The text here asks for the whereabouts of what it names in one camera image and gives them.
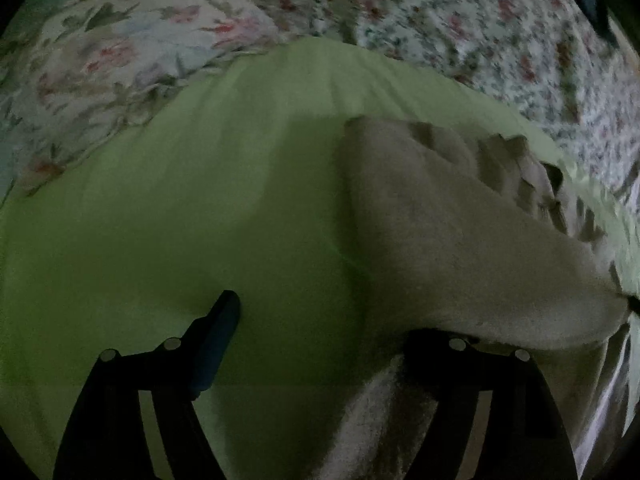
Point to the floral ruffled pillow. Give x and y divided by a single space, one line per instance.
125 60

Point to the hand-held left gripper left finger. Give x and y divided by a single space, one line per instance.
219 342

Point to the beige fleece garment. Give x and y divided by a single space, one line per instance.
450 235

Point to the small-flower print quilt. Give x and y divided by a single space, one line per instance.
450 15

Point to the light green bed sheet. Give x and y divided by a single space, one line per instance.
175 220

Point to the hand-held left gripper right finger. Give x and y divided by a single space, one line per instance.
432 360

